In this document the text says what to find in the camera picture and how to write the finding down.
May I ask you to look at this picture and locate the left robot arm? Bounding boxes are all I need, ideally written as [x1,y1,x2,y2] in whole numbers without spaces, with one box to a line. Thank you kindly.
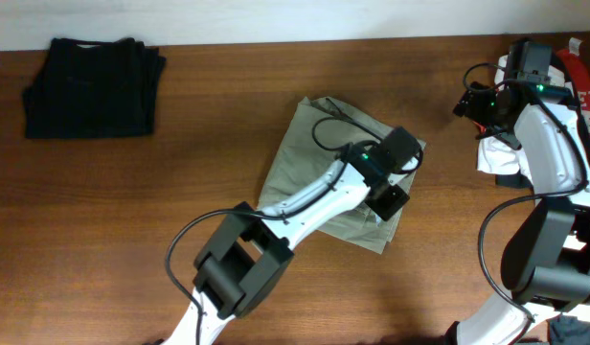
[164,141,423,345]

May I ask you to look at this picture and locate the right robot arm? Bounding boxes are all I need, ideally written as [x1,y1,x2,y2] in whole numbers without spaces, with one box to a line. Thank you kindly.
[444,80,590,344]

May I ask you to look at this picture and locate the white printed t-shirt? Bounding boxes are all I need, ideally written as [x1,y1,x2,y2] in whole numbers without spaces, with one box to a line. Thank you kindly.
[477,55,565,180]

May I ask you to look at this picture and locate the red lettered garment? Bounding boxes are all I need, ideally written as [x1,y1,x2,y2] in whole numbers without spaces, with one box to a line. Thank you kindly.
[557,37,590,135]

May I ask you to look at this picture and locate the dark grey garment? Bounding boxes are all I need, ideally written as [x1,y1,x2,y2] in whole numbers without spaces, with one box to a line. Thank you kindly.
[548,315,590,345]

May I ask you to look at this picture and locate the folded black garment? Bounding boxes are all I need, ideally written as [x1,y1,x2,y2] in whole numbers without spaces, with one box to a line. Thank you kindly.
[22,37,167,139]

